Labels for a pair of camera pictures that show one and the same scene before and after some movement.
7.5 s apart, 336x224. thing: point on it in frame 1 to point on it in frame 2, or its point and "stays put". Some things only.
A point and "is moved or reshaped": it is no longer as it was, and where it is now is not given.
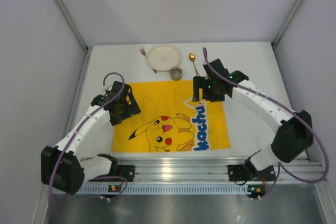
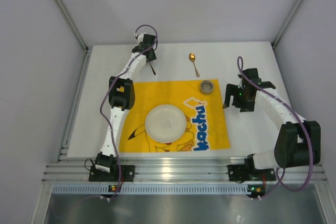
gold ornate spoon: x=192 y=58 stays put
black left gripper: x=130 y=100 to x=150 y=55
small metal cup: x=176 y=74 is moved or reshaped
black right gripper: x=197 y=89 to x=237 y=97
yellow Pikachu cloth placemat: x=170 y=121 stays put
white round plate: x=163 y=57 to x=165 y=123
